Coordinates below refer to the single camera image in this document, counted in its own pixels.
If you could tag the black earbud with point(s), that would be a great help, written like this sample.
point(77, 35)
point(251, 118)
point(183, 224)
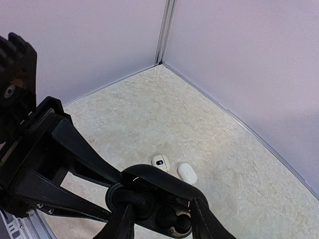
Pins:
point(182, 223)

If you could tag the aluminium front rail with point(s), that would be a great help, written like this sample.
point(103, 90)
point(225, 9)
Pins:
point(34, 226)

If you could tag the white square charging case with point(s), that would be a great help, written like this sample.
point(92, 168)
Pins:
point(161, 162)

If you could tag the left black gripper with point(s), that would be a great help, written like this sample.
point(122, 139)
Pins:
point(32, 167)

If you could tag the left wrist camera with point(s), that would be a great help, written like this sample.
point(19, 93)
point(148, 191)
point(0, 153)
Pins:
point(18, 61)

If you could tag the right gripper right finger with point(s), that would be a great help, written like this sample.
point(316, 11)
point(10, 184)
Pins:
point(204, 223)

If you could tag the left aluminium frame post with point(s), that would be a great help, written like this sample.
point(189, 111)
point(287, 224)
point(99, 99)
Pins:
point(164, 31)

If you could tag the black oval charging case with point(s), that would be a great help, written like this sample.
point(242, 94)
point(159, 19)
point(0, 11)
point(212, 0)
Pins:
point(156, 196)

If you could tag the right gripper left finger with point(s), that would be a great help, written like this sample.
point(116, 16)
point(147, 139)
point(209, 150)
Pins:
point(120, 225)

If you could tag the white oval charging case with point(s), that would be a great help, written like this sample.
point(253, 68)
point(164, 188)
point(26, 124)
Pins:
point(187, 173)

